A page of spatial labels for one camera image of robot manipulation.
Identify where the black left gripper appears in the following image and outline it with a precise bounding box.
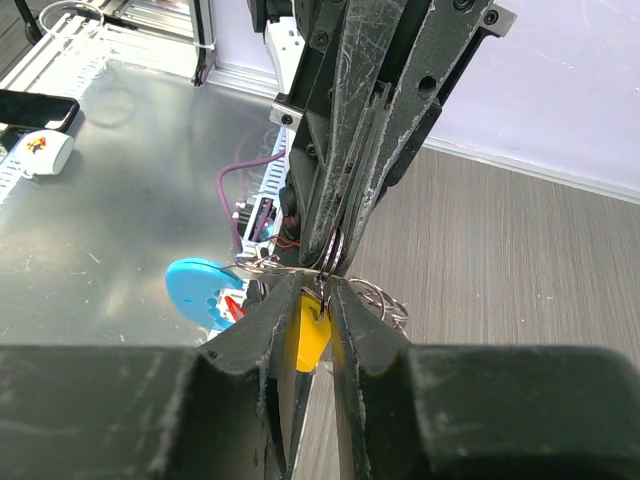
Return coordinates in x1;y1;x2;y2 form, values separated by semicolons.
273;1;516;268

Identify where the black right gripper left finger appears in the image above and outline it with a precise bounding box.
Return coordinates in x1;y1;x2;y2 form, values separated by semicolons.
1;274;302;479

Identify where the white slotted cable duct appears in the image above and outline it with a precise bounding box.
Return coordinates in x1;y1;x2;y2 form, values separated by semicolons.
237;127;289;257

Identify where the red key tag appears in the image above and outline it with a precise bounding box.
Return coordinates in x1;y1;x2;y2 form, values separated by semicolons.
224;296;245;322

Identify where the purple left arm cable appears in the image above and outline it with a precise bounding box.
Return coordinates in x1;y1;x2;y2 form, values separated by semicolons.
215;124;287;254

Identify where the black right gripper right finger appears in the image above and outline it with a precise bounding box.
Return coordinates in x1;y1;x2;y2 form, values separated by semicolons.
329;280;639;479

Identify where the white mug with print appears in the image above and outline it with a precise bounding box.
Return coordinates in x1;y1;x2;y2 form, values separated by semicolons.
14;130;75;179

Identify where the black smartphone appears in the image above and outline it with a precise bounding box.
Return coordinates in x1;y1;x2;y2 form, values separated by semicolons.
0;89;80;132

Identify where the yellow key tag with keys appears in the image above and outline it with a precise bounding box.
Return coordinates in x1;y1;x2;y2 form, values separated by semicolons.
296;292;331;373

